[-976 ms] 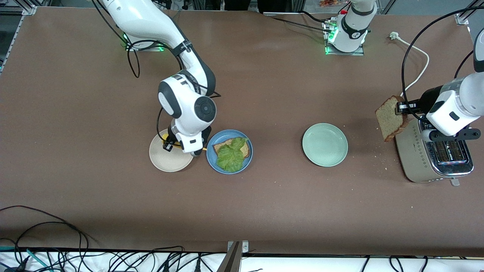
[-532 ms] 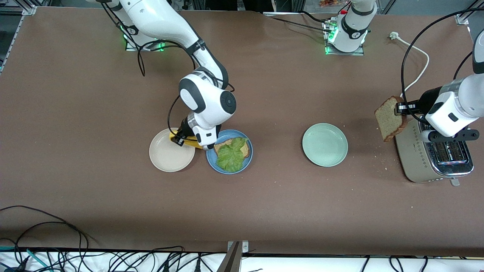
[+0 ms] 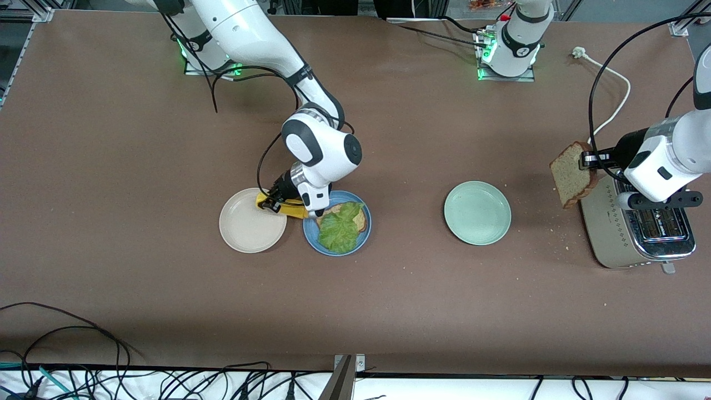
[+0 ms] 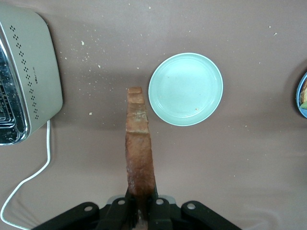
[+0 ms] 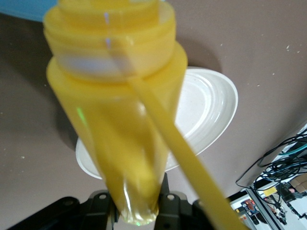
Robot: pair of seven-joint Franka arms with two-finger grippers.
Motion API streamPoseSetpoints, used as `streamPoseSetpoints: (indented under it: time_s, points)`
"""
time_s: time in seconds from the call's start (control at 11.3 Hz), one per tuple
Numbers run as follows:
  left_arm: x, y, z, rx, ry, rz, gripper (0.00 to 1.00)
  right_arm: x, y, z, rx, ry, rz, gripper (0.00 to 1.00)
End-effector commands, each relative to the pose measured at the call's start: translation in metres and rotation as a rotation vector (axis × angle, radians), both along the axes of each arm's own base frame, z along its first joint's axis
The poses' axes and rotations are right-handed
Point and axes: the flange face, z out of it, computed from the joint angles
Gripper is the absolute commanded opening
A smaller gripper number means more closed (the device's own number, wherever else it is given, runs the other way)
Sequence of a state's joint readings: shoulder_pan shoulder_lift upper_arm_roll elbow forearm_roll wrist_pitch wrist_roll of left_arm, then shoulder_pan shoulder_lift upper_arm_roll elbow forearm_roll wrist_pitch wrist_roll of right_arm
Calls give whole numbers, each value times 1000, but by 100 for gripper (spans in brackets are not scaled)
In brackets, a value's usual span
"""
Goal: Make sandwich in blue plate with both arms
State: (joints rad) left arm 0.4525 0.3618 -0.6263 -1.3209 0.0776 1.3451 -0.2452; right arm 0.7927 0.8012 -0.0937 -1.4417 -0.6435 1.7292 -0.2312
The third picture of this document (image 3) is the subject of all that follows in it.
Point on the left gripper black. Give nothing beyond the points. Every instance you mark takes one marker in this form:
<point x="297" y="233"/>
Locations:
<point x="629" y="149"/>

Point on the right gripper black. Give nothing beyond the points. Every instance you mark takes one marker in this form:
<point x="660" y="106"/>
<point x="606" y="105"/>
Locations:
<point x="282" y="186"/>

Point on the yellow mustard squeeze bottle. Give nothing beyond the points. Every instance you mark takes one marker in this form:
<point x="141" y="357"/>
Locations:
<point x="291" y="210"/>

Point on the brown bread slice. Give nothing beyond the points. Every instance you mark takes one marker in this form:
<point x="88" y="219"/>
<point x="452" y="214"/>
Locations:
<point x="361" y="219"/>
<point x="569" y="178"/>

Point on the green lettuce leaf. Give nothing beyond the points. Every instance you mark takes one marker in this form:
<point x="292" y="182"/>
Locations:
<point x="339" y="230"/>

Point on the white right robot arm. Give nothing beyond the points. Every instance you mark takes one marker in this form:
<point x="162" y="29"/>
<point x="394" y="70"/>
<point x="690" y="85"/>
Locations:
<point x="322" y="150"/>

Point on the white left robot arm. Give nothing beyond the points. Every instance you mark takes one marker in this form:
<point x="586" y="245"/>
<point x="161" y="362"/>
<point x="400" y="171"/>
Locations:
<point x="516" y="44"/>

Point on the beige round plate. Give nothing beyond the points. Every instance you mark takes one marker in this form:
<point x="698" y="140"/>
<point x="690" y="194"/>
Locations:
<point x="250" y="225"/>

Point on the blue round plate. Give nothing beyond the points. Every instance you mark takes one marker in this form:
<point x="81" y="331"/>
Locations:
<point x="309" y="236"/>

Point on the pale green round plate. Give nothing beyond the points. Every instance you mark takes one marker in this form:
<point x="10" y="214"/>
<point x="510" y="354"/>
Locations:
<point x="477" y="213"/>

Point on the beige chrome toaster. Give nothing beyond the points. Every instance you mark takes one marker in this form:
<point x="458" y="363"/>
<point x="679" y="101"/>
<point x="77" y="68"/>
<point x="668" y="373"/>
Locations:
<point x="602" y="228"/>

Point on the orange snack packet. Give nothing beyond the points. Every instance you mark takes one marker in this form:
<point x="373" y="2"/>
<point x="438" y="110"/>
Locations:
<point x="489" y="4"/>

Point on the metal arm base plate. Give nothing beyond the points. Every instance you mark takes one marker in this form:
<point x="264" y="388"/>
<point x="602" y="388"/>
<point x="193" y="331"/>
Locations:
<point x="194" y="71"/>
<point x="502" y="78"/>

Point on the aluminium frame profile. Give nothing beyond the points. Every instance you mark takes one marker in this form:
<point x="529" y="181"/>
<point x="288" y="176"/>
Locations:
<point x="28" y="50"/>
<point x="679" y="26"/>

